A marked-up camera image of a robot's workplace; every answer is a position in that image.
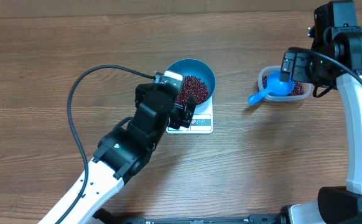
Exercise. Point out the red beans in bowl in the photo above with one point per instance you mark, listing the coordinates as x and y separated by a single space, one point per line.
192 86

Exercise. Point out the teal blue bowl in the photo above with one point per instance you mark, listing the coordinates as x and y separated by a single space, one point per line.
197 68

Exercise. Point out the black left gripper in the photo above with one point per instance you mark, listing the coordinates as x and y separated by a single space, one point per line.
178 115

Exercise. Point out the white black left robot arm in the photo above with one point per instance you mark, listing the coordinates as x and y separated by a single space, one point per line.
124 151

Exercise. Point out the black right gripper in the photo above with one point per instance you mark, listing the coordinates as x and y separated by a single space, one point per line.
300 66

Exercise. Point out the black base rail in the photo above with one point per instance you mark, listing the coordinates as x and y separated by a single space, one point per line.
196 219

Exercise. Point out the red adzuki beans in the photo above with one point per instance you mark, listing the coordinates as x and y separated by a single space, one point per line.
297 90

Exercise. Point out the white digital kitchen scale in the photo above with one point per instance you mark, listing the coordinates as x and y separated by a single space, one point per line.
202 120

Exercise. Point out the clear plastic container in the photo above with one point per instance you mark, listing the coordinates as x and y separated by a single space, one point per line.
274 98

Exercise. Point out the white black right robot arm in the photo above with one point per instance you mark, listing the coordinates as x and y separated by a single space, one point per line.
334 62

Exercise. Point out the blue plastic measuring scoop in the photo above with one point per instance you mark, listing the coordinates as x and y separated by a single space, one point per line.
273 85

